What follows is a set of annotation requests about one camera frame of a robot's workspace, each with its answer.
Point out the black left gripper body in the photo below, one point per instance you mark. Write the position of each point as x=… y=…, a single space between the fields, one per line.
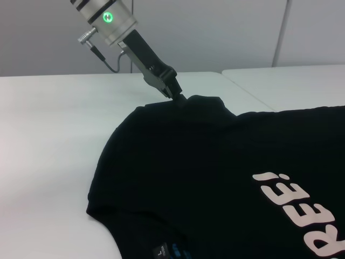
x=143 y=56

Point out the silver plug on left arm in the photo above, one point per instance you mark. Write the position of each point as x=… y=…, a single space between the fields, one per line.
x=86 y=36

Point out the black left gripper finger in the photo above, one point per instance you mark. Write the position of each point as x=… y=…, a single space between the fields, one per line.
x=172 y=98
x=172 y=81

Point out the black T-shirt with FREE print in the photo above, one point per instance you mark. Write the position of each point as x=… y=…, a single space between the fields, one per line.
x=188 y=162

